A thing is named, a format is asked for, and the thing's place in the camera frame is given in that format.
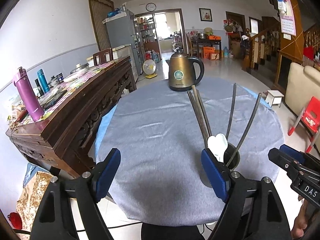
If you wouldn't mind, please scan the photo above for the white plastic spoon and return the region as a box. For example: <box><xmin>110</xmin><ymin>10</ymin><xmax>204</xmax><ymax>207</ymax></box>
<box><xmin>208</xmin><ymin>133</ymin><xmax>228</xmax><ymax>163</ymax></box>

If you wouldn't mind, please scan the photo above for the dark chopstick two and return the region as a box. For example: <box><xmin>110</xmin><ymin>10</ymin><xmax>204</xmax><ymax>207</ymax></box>
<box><xmin>191</xmin><ymin>85</ymin><xmax>212</xmax><ymax>139</ymax></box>

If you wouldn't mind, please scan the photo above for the dark chopstick three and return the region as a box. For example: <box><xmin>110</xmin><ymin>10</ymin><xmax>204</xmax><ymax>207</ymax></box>
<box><xmin>226</xmin><ymin>83</ymin><xmax>237</xmax><ymax>140</ymax></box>

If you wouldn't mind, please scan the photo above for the dark chopstick four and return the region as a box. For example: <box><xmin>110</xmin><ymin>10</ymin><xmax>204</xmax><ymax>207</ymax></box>
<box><xmin>226</xmin><ymin>93</ymin><xmax>261</xmax><ymax>167</ymax></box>

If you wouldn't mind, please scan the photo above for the right hand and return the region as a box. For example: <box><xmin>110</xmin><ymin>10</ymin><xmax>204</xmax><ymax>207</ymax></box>
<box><xmin>291</xmin><ymin>200</ymin><xmax>308</xmax><ymax>239</ymax></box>

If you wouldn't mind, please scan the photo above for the steel utensil holder cup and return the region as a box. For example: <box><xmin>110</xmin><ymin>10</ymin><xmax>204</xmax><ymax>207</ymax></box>
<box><xmin>200</xmin><ymin>143</ymin><xmax>240</xmax><ymax>188</ymax></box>

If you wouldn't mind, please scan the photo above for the grey tablecloth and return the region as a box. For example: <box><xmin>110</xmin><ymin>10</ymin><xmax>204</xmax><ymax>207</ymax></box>
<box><xmin>95</xmin><ymin>77</ymin><xmax>285</xmax><ymax>226</ymax></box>

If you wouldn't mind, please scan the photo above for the red plastic chair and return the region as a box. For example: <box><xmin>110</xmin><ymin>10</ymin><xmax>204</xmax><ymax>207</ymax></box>
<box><xmin>287</xmin><ymin>96</ymin><xmax>320</xmax><ymax>153</ymax></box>

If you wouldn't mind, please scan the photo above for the carved wooden sideboard table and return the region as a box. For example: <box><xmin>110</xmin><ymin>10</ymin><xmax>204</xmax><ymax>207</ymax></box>
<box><xmin>6</xmin><ymin>56</ymin><xmax>136</xmax><ymax>178</ymax></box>

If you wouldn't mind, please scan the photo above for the small white stool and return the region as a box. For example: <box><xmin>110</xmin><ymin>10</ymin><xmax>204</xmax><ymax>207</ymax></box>
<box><xmin>264</xmin><ymin>90</ymin><xmax>284</xmax><ymax>108</ymax></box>

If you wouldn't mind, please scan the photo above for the beige sofa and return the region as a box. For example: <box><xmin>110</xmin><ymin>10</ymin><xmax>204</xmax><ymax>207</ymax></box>
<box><xmin>285</xmin><ymin>62</ymin><xmax>320</xmax><ymax>115</ymax></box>

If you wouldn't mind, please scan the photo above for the purple thermos bottle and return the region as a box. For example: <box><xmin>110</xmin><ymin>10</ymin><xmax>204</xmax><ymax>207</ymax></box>
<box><xmin>12</xmin><ymin>67</ymin><xmax>44</xmax><ymax>122</ymax></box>

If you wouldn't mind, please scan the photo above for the teal thermos bottle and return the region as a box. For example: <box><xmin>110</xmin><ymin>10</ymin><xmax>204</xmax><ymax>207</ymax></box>
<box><xmin>37</xmin><ymin>69</ymin><xmax>50</xmax><ymax>93</ymax></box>

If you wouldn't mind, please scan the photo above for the white floor fan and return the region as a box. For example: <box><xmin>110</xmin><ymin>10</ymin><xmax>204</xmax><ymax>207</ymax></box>
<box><xmin>142</xmin><ymin>59</ymin><xmax>157</xmax><ymax>79</ymax></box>

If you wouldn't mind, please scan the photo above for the gold electric kettle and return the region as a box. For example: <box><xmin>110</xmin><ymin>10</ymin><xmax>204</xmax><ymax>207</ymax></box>
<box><xmin>169</xmin><ymin>47</ymin><xmax>204</xmax><ymax>92</ymax></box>

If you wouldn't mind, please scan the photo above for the wooden chair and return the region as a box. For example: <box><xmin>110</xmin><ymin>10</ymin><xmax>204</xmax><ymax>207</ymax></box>
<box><xmin>93</xmin><ymin>48</ymin><xmax>113</xmax><ymax>66</ymax></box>

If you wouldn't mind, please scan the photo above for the white chest freezer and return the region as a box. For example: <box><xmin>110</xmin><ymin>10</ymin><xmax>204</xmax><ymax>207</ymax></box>
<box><xmin>86</xmin><ymin>44</ymin><xmax>138</xmax><ymax>81</ymax></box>

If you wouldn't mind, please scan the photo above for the wooden stair railing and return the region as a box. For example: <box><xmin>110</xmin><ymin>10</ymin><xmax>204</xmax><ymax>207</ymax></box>
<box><xmin>242</xmin><ymin>23</ymin><xmax>319</xmax><ymax>71</ymax></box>

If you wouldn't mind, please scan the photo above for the blue water jug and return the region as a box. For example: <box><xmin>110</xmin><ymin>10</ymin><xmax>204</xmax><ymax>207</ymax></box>
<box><xmin>222</xmin><ymin>47</ymin><xmax>229</xmax><ymax>58</ymax></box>

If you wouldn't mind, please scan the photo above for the grey refrigerator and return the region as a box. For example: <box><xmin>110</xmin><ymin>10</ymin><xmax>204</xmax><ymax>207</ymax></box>
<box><xmin>103</xmin><ymin>9</ymin><xmax>145</xmax><ymax>76</ymax></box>

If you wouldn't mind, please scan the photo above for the dark side table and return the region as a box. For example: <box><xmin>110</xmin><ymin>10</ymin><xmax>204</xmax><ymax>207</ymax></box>
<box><xmin>190</xmin><ymin>37</ymin><xmax>222</xmax><ymax>60</ymax></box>

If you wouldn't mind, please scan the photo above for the wall calendar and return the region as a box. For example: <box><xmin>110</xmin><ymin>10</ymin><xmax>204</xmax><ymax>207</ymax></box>
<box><xmin>277</xmin><ymin>0</ymin><xmax>296</xmax><ymax>36</ymax></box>

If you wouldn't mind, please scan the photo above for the round wall clock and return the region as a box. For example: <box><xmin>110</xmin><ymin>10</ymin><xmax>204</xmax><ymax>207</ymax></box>
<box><xmin>145</xmin><ymin>2</ymin><xmax>157</xmax><ymax>12</ymax></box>

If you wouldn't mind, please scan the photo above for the framed wall picture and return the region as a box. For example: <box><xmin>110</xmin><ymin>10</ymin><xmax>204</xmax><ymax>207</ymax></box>
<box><xmin>199</xmin><ymin>8</ymin><xmax>213</xmax><ymax>22</ymax></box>

